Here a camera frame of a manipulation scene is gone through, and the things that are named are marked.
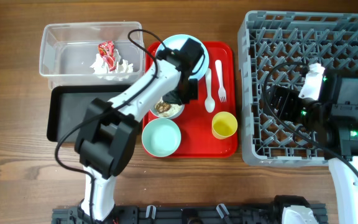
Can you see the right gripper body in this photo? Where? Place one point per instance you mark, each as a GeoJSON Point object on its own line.
{"type": "Point", "coordinates": [293, 107]}

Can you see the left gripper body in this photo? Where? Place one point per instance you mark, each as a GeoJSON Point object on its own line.
{"type": "Point", "coordinates": [184, 93]}

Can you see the light blue food bowl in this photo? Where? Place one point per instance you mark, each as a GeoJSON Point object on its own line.
{"type": "Point", "coordinates": [173, 113]}

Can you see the brown food scraps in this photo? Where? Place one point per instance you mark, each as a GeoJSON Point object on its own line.
{"type": "Point", "coordinates": [162, 107]}

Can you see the light blue plate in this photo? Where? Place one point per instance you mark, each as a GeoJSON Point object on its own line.
{"type": "Point", "coordinates": [177, 41]}

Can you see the mint green bowl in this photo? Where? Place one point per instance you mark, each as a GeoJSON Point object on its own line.
{"type": "Point", "coordinates": [161, 137]}

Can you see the white napkin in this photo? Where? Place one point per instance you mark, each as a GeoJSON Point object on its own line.
{"type": "Point", "coordinates": [120, 73]}

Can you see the red snack wrapper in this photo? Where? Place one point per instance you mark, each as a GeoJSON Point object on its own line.
{"type": "Point", "coordinates": [106, 51]}

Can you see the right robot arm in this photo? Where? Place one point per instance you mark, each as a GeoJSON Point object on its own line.
{"type": "Point", "coordinates": [333, 115]}

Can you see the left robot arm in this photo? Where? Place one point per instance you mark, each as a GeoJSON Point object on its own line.
{"type": "Point", "coordinates": [105, 142]}

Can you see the grey dishwasher rack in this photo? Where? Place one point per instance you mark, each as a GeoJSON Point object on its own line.
{"type": "Point", "coordinates": [269, 43]}

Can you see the black waste tray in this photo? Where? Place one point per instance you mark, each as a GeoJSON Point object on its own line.
{"type": "Point", "coordinates": [68, 105]}

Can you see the white plastic spoon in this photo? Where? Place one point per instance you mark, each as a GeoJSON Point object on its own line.
{"type": "Point", "coordinates": [209, 101]}

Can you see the red serving tray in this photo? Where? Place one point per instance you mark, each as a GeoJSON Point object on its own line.
{"type": "Point", "coordinates": [195, 123]}

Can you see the white plastic fork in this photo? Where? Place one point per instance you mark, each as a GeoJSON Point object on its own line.
{"type": "Point", "coordinates": [221, 89]}

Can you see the yellow plastic cup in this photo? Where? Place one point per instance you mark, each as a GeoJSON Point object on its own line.
{"type": "Point", "coordinates": [224, 125]}

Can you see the clear plastic bin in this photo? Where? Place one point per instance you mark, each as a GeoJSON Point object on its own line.
{"type": "Point", "coordinates": [68, 50]}

